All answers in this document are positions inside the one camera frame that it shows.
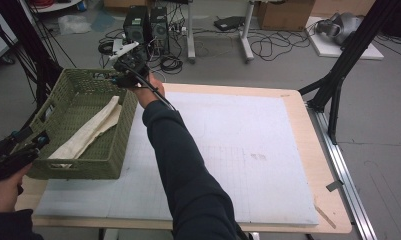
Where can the flat black device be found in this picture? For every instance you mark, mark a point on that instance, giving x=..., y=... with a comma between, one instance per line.
x=228, y=22

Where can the aluminium rail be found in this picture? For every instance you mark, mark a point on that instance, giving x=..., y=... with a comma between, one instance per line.
x=341, y=160

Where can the large cardboard box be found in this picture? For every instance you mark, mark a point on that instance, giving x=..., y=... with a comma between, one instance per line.
x=284, y=15

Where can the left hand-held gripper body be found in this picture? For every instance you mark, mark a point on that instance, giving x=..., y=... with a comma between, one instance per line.
x=8, y=160

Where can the thin wooden strip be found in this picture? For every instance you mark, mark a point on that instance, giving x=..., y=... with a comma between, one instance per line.
x=326, y=216

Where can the black computer tower green label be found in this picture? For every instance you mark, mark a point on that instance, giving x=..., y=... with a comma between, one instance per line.
x=136, y=23

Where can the black metal stand with feet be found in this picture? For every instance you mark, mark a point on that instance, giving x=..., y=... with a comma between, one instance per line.
x=358, y=46

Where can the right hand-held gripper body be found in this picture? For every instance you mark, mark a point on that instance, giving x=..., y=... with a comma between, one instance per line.
x=133, y=70

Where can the green woven basket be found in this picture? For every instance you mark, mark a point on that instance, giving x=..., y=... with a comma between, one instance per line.
x=101, y=160

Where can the white foam board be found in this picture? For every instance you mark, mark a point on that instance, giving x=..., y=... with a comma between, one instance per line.
x=324, y=50

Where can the white desk leg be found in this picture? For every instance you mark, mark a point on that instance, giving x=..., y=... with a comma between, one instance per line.
x=246, y=36
x=190, y=33

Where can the person's left hand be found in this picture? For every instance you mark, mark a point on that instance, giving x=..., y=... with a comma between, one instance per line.
x=4, y=196

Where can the grey headset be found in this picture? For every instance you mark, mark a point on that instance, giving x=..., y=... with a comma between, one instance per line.
x=341, y=26

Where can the cream printed cloth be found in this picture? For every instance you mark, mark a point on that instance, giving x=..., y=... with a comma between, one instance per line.
x=88, y=133

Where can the person's right hand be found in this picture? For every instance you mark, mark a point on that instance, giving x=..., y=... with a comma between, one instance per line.
x=148, y=95

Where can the clear plastic bag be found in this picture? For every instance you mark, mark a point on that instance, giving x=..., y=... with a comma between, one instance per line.
x=74, y=24

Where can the grey tape piece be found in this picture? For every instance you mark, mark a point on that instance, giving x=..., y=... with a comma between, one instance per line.
x=333, y=186

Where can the white grid mat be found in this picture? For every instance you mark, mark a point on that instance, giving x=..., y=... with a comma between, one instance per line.
x=254, y=133

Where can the black computer tower round fan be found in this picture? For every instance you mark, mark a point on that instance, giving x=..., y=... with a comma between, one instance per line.
x=159, y=30

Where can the small white power supply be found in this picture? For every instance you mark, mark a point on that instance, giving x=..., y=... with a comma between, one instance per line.
x=117, y=44

